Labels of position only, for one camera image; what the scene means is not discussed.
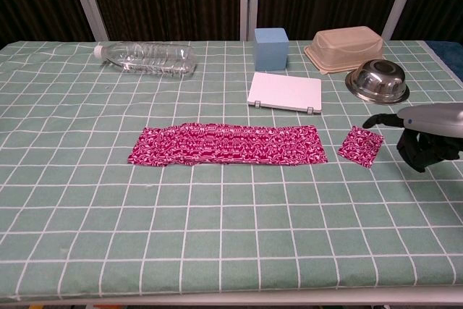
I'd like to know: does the small pink patterned cloth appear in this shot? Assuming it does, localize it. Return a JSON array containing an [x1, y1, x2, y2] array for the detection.
[[336, 124, 385, 170]]

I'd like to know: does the stainless steel bowl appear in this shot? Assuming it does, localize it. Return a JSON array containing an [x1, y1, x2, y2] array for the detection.
[[344, 59, 411, 105]]

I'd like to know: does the clear plastic water bottle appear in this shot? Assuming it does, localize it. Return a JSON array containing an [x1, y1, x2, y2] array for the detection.
[[93, 41, 197, 79]]

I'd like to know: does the green white grid tablecloth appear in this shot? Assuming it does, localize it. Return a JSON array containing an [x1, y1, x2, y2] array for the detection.
[[0, 39, 463, 302]]

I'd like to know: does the beige plastic food container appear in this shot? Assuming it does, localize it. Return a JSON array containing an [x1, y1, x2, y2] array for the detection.
[[303, 25, 385, 76]]

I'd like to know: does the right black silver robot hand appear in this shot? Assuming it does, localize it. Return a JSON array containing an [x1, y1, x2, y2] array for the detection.
[[362, 102, 463, 174]]

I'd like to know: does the light blue cube block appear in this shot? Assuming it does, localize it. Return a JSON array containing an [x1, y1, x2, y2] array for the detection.
[[253, 27, 290, 72]]

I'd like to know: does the white flat hinged case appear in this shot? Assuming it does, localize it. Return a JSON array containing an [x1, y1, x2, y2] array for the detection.
[[247, 71, 323, 116]]

